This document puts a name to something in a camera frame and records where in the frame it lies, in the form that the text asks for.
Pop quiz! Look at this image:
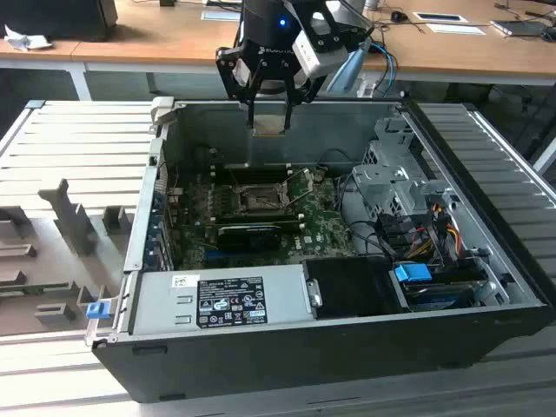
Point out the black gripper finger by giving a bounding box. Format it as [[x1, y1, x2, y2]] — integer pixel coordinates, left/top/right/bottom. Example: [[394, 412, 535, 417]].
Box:
[[281, 58, 327, 133], [215, 45, 267, 130]]

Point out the silver topped CPU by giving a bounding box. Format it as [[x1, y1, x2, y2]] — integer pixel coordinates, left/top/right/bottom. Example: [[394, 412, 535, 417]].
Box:
[[250, 113, 288, 138]]

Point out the metal socket cover frame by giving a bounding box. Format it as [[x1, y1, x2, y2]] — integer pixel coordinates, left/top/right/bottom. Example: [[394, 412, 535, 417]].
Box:
[[280, 167, 314, 209]]

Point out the black RAM slot bank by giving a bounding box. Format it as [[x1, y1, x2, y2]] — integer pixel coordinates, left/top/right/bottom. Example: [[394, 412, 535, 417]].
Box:
[[212, 211, 306, 232], [212, 163, 292, 184]]

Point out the CPU socket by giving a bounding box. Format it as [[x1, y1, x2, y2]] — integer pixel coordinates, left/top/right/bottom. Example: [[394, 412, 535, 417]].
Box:
[[228, 181, 291, 216]]

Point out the light wooden desk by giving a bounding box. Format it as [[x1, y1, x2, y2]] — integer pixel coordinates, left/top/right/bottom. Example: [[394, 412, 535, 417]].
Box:
[[70, 0, 556, 103], [0, 0, 127, 102]]

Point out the silver metal drive cage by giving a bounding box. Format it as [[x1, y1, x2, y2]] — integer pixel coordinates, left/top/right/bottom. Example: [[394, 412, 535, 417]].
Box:
[[350, 116, 464, 227]]

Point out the green motherboard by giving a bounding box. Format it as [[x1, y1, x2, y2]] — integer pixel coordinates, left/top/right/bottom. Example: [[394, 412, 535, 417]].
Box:
[[167, 166, 362, 271]]

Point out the black graphics card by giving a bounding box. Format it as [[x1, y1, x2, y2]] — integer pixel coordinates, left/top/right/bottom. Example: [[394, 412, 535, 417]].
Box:
[[215, 223, 283, 252]]

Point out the black SATA connector cluster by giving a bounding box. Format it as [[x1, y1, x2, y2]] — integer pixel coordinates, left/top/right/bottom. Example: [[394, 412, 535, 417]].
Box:
[[375, 212, 420, 255]]

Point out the black desktop computer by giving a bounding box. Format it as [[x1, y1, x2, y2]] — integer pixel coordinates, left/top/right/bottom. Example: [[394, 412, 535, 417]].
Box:
[[0, 0, 119, 43]]

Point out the crumpled white paper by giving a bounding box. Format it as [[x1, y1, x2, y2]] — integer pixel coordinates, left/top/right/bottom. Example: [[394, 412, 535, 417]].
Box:
[[3, 23, 54, 52]]

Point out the blue disk carrier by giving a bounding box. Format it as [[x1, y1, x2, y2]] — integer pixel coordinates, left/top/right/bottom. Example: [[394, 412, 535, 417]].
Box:
[[393, 262, 433, 287]]

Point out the grey closed laptop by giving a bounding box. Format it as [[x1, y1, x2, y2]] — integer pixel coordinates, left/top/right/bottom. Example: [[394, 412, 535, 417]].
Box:
[[489, 18, 552, 38]]

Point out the silver power supply unit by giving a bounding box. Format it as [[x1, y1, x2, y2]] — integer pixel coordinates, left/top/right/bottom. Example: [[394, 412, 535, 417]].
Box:
[[129, 264, 314, 335]]

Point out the grey parts rack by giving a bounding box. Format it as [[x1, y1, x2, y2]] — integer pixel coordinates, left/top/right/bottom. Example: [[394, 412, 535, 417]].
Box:
[[0, 177, 136, 336]]

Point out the hard disk drive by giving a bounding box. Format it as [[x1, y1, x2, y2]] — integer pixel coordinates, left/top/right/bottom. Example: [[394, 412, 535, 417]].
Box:
[[401, 280, 486, 310]]

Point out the black open PC case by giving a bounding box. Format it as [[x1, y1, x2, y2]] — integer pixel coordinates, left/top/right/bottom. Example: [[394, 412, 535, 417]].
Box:
[[84, 97, 556, 404]]

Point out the green RAM stick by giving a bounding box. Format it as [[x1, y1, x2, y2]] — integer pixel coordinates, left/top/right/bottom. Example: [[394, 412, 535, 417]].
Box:
[[0, 281, 71, 297]]

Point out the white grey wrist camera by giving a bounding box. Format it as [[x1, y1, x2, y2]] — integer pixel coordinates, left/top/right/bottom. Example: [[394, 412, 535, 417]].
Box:
[[291, 30, 348, 79]]

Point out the grey desk cable hatch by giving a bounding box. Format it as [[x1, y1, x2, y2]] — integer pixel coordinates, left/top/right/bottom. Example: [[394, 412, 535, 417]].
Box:
[[201, 9, 242, 22], [411, 11, 468, 23]]

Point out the grey plastic case handle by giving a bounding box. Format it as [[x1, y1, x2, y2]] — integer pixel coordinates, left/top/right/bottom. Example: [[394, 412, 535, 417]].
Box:
[[149, 96, 176, 128]]

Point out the blue cable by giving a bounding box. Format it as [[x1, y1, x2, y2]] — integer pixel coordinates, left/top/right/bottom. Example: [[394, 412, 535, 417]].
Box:
[[367, 41, 400, 96]]

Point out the coloured power wire bundle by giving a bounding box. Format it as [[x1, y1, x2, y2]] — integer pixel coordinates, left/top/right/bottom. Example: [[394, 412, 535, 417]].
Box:
[[407, 203, 464, 261]]

